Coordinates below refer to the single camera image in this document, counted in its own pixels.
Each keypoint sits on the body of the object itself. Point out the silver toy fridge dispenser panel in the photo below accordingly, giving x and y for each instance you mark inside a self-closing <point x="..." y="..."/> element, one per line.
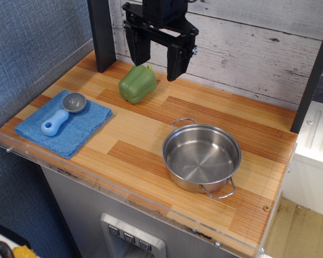
<point x="126" y="240"/>

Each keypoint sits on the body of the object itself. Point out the blue handled grey spoon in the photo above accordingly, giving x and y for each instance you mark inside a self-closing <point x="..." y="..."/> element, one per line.
<point x="71" y="103"/>

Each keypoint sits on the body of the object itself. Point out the clear acrylic table guard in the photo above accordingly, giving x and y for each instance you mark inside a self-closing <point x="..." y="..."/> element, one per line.
<point x="123" y="158"/>

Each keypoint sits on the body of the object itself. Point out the blue folded cloth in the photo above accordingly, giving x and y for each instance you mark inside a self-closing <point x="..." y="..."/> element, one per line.
<point x="72" y="133"/>

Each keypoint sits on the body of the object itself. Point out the green toy bell pepper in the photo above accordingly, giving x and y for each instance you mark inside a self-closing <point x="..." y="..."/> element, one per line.
<point x="137" y="83"/>

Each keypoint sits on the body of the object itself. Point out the white toy sink unit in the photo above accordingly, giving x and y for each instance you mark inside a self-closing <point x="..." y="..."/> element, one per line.
<point x="303" y="181"/>

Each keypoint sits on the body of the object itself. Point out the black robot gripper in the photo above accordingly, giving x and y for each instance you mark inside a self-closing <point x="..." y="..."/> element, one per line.
<point x="165" y="23"/>

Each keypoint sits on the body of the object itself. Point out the dark right vertical post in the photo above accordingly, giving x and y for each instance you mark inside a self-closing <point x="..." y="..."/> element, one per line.
<point x="308" y="92"/>

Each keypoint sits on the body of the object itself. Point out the silver metal pot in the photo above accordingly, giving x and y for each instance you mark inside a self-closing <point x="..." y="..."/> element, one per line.
<point x="201" y="158"/>

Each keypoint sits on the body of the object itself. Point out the yellow object at corner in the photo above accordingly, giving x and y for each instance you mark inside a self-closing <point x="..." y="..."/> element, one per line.
<point x="23" y="252"/>

